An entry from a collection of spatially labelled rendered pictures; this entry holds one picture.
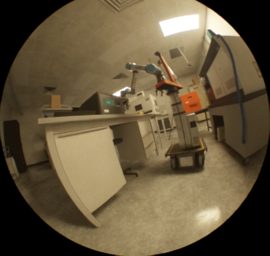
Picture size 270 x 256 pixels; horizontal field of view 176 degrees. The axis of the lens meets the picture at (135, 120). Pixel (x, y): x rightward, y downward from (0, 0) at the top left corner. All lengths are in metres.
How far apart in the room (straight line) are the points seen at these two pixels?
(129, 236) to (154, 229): 0.19
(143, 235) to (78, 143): 0.81
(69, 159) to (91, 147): 0.19
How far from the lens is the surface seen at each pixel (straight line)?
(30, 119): 5.47
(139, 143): 1.36
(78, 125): 0.66
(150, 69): 1.06
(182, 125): 1.17
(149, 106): 2.30
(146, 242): 0.78
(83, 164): 0.66
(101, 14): 2.12
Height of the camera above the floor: 0.75
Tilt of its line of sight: 3 degrees up
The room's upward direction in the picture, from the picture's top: 15 degrees counter-clockwise
